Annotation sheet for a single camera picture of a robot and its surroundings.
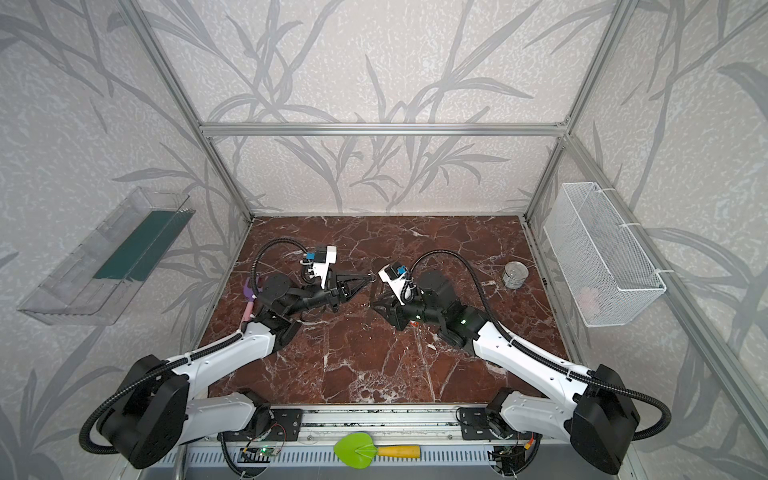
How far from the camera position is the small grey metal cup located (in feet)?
3.22

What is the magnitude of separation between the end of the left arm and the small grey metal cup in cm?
52

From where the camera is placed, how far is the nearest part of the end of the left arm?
637 mm
